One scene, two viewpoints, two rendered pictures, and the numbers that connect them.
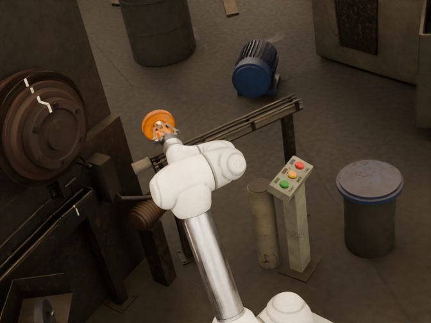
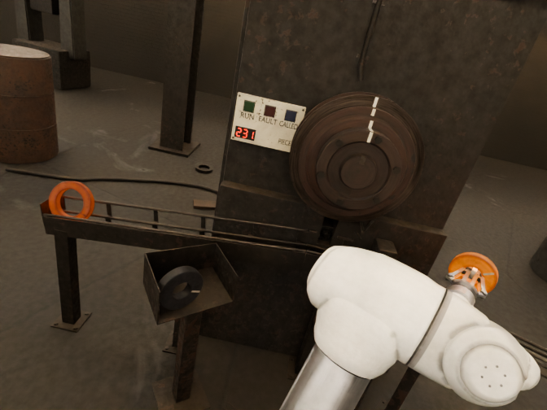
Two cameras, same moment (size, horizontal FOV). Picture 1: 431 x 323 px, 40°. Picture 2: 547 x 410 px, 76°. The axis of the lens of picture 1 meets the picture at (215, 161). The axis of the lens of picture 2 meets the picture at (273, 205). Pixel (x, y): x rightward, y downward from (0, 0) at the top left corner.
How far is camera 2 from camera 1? 1.34 m
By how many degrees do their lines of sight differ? 43
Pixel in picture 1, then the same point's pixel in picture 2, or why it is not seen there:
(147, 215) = not seen: hidden behind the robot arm
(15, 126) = (328, 128)
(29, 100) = (361, 118)
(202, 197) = (366, 347)
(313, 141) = not seen: outside the picture
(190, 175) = (382, 291)
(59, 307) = (211, 298)
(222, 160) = (466, 333)
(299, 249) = not seen: outside the picture
